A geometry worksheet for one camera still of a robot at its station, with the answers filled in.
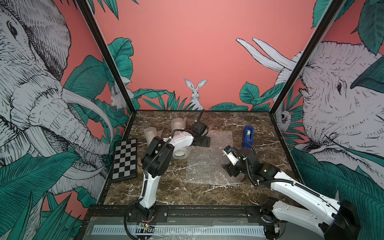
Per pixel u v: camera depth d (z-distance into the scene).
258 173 0.56
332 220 0.40
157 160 0.53
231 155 0.69
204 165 0.91
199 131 0.79
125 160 0.90
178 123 1.05
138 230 0.73
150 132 1.01
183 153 0.93
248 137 0.99
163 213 0.73
